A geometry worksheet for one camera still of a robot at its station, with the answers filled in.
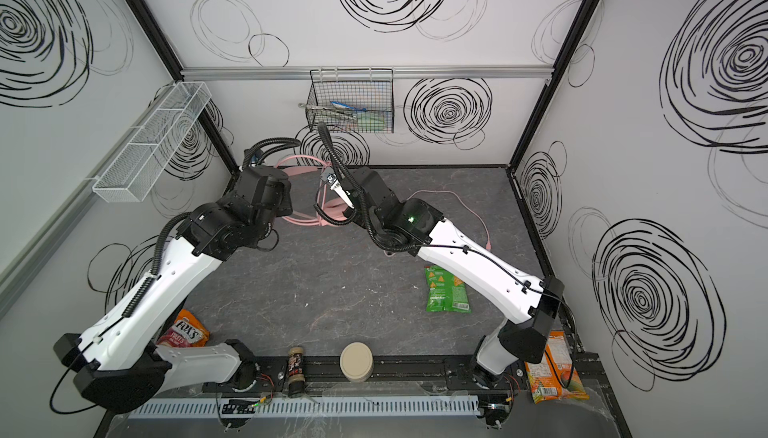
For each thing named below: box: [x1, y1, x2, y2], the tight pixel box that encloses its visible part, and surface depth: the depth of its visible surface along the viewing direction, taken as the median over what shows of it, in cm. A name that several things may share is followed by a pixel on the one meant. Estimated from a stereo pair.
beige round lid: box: [339, 342, 374, 383], surface depth 72 cm
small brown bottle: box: [287, 346, 306, 398], surface depth 73 cm
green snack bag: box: [424, 265, 472, 314], surface depth 86 cm
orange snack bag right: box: [524, 330, 590, 404], surface depth 72 cm
